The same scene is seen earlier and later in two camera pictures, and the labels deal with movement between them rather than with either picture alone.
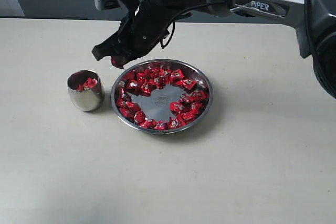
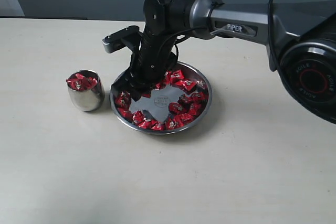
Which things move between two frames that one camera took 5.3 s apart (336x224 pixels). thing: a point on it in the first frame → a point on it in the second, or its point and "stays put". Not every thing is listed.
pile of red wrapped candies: [189, 106] stays put
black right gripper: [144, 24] → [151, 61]
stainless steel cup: [90, 99] stays put
